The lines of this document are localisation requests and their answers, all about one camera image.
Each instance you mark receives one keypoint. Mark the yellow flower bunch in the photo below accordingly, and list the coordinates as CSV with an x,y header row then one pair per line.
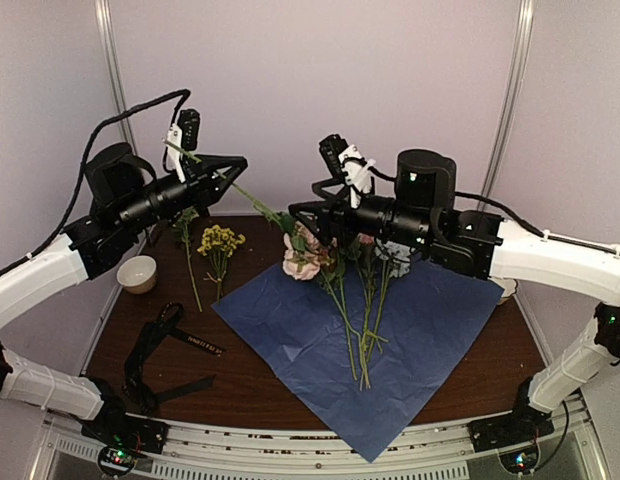
x,y
218,245

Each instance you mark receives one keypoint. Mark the aluminium front rail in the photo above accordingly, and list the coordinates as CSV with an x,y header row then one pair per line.
x,y
441,450

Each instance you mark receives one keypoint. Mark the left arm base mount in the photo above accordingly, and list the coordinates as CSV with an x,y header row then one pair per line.
x,y
128,441

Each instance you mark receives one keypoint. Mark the right aluminium frame post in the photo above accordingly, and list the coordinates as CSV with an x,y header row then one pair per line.
x,y
517,70

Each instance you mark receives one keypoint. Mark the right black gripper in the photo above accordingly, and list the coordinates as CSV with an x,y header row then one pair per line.
x,y
329,213

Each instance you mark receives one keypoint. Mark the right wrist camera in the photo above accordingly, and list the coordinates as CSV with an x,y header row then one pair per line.
x,y
346,163

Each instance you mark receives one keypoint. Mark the white rose stem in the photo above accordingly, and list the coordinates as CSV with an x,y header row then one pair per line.
x,y
331,279

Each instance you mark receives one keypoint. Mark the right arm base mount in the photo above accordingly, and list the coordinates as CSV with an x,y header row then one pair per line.
x,y
514,436

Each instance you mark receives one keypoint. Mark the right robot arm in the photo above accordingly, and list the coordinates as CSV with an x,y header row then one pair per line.
x,y
479,245

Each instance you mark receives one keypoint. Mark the pink rose stem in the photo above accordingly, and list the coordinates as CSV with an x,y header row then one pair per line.
x,y
368,269

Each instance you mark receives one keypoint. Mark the left aluminium frame post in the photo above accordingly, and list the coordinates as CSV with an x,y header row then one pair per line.
x,y
108,41

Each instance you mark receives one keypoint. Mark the small white bowl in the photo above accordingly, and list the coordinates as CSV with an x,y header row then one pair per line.
x,y
138,275

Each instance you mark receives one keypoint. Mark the light blue flower stem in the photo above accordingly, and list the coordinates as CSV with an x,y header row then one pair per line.
x,y
395,263

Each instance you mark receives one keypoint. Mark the aluminium frame post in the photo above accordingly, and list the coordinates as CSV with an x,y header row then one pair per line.
x,y
108,41
517,70

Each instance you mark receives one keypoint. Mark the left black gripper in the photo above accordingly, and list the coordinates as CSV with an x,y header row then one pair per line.
x,y
203,185

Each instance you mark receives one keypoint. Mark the large pink peony stem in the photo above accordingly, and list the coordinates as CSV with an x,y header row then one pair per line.
x,y
300,248

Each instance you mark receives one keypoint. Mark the scalloped white dish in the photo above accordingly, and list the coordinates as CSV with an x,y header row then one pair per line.
x,y
509,289

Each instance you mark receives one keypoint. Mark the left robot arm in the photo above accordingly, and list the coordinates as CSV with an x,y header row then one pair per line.
x,y
128,197

